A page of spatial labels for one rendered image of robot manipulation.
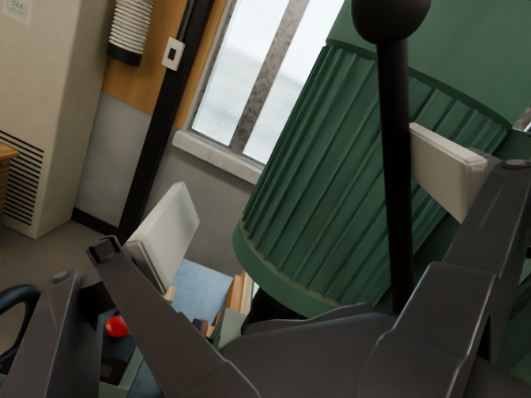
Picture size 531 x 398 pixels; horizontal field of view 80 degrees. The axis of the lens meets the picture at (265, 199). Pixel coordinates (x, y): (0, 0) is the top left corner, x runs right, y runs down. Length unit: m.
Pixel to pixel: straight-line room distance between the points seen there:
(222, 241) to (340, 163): 1.76
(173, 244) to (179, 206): 0.03
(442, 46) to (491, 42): 0.03
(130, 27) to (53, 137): 0.64
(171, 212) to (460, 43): 0.20
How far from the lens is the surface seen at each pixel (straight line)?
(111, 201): 2.18
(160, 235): 0.16
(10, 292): 0.61
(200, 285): 0.75
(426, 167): 0.17
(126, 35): 1.73
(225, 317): 0.46
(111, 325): 0.47
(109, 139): 2.05
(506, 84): 0.27
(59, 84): 1.79
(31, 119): 1.92
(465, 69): 0.26
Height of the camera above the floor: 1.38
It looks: 22 degrees down
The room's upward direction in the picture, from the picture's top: 27 degrees clockwise
